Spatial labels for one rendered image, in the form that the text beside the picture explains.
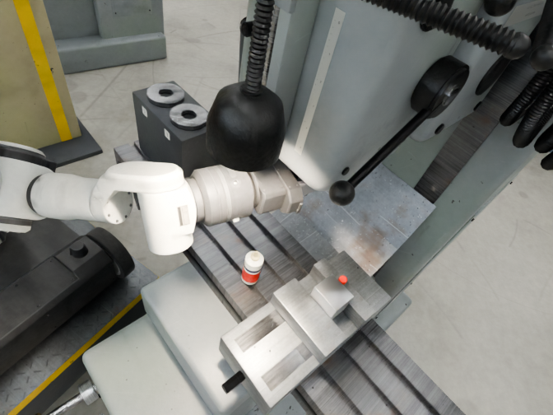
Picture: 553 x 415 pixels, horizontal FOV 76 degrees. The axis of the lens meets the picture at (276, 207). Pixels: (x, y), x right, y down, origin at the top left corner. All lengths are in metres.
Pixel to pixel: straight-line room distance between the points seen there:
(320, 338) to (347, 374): 0.14
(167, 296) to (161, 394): 0.22
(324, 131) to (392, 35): 0.12
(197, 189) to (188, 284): 0.44
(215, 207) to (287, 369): 0.34
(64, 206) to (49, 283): 0.68
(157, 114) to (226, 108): 0.62
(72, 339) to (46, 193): 0.83
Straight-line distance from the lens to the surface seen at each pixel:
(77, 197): 0.58
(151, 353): 0.98
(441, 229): 0.97
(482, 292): 2.45
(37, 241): 1.39
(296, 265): 0.89
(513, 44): 0.24
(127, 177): 0.51
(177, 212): 0.50
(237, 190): 0.51
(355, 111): 0.39
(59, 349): 1.38
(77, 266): 1.25
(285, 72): 0.39
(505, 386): 2.24
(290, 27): 0.37
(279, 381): 0.69
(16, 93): 2.34
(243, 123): 0.30
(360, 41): 0.36
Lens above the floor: 1.64
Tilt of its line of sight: 49 degrees down
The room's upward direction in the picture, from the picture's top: 16 degrees clockwise
